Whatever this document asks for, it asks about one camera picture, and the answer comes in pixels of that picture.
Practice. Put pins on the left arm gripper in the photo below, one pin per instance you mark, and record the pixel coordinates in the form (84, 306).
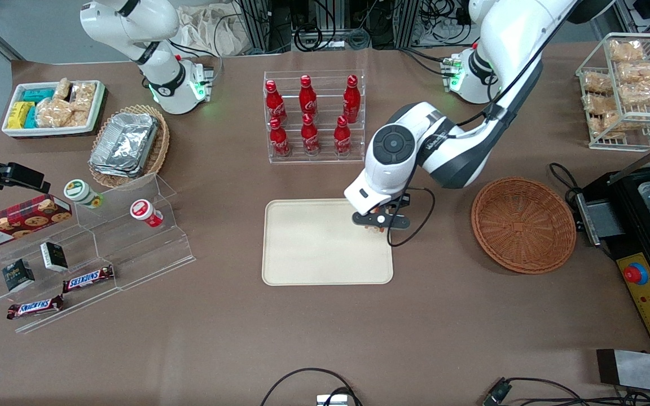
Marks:
(405, 201)

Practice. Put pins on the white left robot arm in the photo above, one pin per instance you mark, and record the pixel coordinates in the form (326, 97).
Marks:
(460, 152)

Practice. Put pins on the beige rectangular tray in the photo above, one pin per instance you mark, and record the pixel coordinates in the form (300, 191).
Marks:
(313, 248)

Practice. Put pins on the round brown wicker basket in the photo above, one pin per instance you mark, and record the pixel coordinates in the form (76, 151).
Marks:
(522, 225)

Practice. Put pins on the oval light wicker basket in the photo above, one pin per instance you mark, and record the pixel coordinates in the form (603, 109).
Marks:
(159, 152)

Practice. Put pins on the red tartan cookie box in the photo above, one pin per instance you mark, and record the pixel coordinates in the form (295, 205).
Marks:
(20, 221)

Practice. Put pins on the white rectangular snack bin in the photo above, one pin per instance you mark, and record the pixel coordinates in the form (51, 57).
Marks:
(48, 133)

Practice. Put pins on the teal snack pack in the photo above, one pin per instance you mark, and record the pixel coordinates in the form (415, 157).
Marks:
(37, 95)
(31, 118)

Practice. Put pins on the yellow snack pack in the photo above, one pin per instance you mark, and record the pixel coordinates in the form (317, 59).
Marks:
(19, 114)

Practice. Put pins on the green lid yogurt cup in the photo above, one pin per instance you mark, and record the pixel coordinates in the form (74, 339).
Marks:
(77, 190)

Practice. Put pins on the clear bag of puffed snacks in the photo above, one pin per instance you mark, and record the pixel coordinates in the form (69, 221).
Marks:
(62, 89)
(597, 82)
(598, 104)
(638, 72)
(53, 114)
(83, 95)
(627, 51)
(79, 118)
(604, 125)
(641, 93)

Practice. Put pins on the small black box white side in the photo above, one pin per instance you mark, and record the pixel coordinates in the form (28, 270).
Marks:
(54, 256)

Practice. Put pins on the clear acrylic bottle rack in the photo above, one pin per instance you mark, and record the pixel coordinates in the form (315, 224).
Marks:
(328, 157)

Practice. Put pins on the red cola bottle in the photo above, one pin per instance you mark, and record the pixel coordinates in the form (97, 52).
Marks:
(308, 98)
(280, 141)
(310, 138)
(342, 140)
(351, 98)
(274, 101)

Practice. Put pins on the small black box gold print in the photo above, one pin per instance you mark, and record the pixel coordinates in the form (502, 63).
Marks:
(17, 275)

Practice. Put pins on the stacked foil containers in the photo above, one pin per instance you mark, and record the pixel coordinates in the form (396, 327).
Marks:
(124, 144)

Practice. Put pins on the Snickers chocolate bar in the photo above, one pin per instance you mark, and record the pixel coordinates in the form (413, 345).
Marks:
(36, 307)
(88, 278)

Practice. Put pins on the red lid yogurt cup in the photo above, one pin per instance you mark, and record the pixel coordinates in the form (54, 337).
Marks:
(140, 209)

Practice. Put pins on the clear acrylic stepped stand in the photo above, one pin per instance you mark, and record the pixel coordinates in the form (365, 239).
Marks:
(133, 254)

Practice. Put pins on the silver metal device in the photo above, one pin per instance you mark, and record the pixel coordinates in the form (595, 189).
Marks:
(332, 400)

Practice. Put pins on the black machine with yellow panel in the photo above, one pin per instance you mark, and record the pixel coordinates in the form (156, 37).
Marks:
(635, 225)

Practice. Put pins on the beige cloth bag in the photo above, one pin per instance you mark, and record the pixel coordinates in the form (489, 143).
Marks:
(206, 31)

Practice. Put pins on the red emergency stop button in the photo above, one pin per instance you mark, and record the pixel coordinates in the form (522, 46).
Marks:
(635, 274)

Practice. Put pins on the grey flat sheet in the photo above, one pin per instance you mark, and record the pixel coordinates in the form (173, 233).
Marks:
(641, 372)

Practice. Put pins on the aluminium frame post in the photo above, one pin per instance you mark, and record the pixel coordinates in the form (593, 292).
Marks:
(411, 22)
(257, 25)

